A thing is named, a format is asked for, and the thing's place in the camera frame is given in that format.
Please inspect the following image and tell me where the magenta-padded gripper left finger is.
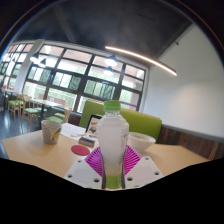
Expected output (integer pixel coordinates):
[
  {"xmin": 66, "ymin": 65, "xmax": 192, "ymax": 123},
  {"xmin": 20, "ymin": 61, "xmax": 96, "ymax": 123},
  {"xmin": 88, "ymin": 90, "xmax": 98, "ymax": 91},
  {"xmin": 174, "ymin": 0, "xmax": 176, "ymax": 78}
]
[{"xmin": 64, "ymin": 146, "xmax": 108, "ymax": 191}]

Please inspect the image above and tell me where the group of green-seated wooden chairs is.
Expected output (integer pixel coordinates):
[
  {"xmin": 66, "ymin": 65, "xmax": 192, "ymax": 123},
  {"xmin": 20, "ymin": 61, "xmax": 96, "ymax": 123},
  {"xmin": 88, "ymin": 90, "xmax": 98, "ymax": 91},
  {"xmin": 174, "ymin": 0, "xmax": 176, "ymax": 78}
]
[{"xmin": 7, "ymin": 93, "xmax": 73, "ymax": 131}]

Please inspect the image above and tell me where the green upholstered bench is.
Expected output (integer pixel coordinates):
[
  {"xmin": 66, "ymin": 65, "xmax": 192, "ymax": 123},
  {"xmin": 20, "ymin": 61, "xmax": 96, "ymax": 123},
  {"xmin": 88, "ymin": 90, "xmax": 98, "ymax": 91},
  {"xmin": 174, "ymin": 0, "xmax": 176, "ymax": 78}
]
[{"xmin": 78, "ymin": 99, "xmax": 163, "ymax": 141}]

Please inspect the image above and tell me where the clear green-capped drink bottle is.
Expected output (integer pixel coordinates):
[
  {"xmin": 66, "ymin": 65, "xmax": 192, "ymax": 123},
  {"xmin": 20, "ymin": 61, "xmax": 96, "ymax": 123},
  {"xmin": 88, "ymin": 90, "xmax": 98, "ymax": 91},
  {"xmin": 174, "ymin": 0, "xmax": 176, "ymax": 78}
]
[{"xmin": 96, "ymin": 99, "xmax": 130, "ymax": 190}]

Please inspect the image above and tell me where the white bowl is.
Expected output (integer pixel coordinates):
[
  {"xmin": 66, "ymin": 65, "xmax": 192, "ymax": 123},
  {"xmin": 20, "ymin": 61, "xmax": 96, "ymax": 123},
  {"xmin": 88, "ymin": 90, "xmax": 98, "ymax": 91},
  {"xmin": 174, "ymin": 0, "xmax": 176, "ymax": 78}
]
[{"xmin": 127, "ymin": 131, "xmax": 157, "ymax": 154}]

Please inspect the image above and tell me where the long linear ceiling light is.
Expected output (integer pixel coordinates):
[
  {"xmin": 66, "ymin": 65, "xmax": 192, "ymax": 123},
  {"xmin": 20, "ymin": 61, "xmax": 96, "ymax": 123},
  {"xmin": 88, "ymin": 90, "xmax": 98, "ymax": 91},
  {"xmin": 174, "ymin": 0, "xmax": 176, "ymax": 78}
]
[{"xmin": 104, "ymin": 45, "xmax": 178, "ymax": 77}]

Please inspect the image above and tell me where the sticker-covered black laptop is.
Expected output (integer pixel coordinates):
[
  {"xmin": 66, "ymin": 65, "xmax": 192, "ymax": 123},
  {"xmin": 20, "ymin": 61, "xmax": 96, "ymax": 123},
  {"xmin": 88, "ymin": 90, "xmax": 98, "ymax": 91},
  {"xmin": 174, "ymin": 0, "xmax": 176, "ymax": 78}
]
[{"xmin": 85, "ymin": 114, "xmax": 104, "ymax": 134}]

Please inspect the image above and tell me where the large black-framed window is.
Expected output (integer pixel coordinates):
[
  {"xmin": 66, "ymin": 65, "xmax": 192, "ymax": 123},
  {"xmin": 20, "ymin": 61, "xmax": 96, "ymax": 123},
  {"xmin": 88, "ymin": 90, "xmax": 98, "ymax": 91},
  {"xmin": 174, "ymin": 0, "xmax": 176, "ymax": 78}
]
[{"xmin": 0, "ymin": 42, "xmax": 148, "ymax": 114}]

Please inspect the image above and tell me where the white paper sheet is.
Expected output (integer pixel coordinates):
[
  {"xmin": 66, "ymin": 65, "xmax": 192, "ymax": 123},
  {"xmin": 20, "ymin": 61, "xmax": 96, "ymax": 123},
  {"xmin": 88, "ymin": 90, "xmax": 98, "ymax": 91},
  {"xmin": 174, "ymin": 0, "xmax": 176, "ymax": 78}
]
[{"xmin": 59, "ymin": 122, "xmax": 88, "ymax": 138}]

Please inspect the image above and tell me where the wooden dining table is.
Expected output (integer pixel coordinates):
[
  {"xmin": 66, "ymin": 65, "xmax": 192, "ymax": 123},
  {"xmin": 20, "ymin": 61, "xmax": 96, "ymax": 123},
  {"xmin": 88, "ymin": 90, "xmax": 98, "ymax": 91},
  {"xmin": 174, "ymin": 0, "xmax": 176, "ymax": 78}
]
[{"xmin": 29, "ymin": 98, "xmax": 64, "ymax": 128}]

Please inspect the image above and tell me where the flat round red coaster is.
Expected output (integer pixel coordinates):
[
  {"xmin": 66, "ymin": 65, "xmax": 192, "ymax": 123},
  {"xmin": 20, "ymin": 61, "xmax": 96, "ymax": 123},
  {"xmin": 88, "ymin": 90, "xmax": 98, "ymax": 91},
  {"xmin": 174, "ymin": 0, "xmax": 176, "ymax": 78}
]
[{"xmin": 70, "ymin": 144, "xmax": 91, "ymax": 157}]

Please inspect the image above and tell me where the beige paper cup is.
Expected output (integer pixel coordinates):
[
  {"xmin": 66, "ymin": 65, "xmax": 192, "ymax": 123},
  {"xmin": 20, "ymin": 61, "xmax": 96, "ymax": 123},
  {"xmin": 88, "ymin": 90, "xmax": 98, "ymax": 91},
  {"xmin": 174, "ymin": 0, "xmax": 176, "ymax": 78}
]
[{"xmin": 40, "ymin": 119, "xmax": 63, "ymax": 145}]

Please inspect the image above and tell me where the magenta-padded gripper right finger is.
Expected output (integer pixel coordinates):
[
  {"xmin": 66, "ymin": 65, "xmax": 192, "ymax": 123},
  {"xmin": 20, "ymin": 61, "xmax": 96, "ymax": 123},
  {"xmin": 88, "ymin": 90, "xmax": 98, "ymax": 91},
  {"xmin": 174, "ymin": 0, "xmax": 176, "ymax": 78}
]
[{"xmin": 121, "ymin": 144, "xmax": 165, "ymax": 190}]

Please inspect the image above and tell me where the small white-edged handheld device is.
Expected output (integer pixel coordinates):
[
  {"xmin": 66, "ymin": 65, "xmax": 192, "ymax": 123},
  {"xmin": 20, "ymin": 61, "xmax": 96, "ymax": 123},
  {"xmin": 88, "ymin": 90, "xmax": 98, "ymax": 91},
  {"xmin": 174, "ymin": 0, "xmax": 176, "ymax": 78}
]
[{"xmin": 78, "ymin": 135, "xmax": 97, "ymax": 148}]

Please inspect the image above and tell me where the group of pendant lamps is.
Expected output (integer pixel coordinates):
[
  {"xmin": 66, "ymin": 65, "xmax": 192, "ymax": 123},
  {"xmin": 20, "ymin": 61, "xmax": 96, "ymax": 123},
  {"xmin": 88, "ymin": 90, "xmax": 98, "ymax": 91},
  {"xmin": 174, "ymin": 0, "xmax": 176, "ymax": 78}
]
[{"xmin": 29, "ymin": 51, "xmax": 119, "ymax": 77}]

